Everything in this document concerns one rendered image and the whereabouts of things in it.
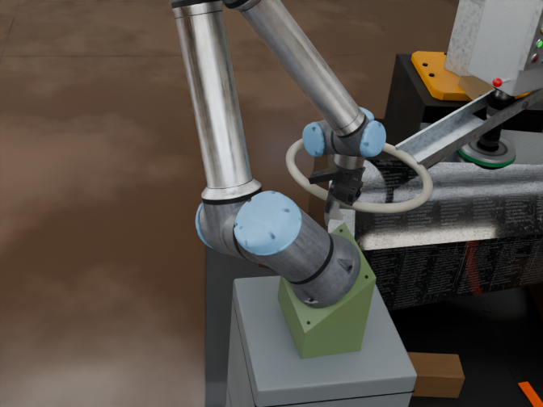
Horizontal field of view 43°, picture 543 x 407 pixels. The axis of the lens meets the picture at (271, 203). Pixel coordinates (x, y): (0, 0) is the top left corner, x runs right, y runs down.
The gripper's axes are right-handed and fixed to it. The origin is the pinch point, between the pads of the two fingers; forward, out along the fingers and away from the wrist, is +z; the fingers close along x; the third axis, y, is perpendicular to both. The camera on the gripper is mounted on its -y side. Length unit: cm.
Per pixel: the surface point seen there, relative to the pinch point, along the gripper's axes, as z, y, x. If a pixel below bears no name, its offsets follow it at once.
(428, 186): -7.3, 23.1, 25.6
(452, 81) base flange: 2, 4, 150
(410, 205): -7.1, 21.2, 11.0
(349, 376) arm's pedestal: 6, 28, -53
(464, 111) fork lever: -18, 22, 70
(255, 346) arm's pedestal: 7, 4, -56
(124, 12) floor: 83, -298, 304
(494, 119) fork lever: -19, 33, 67
